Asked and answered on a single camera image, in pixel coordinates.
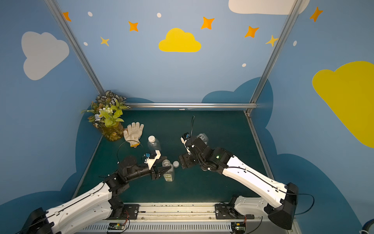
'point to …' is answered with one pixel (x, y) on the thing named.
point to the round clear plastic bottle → (153, 144)
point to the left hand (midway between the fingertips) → (168, 159)
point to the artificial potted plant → (106, 111)
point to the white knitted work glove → (133, 133)
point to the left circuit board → (116, 226)
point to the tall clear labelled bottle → (169, 174)
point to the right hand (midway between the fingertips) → (187, 153)
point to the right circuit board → (238, 227)
